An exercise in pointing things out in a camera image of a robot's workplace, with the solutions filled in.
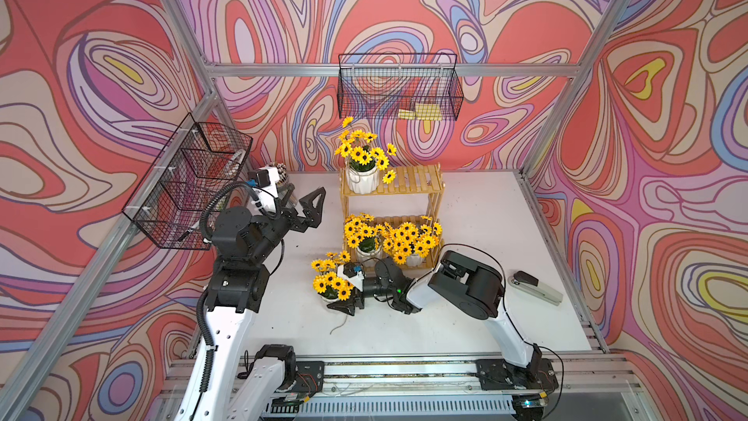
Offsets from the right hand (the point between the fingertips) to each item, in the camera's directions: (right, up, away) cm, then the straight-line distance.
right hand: (332, 296), depth 85 cm
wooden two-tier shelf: (+21, +34, -4) cm, 40 cm away
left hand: (-1, +31, -22) cm, 38 cm away
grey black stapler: (+60, +3, +1) cm, 60 cm away
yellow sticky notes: (+28, +57, +6) cm, 63 cm away
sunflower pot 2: (+10, +18, -3) cm, 21 cm away
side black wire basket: (-38, +27, -14) cm, 49 cm away
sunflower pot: (0, +7, -11) cm, 13 cm away
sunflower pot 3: (+23, +16, -4) cm, 28 cm away
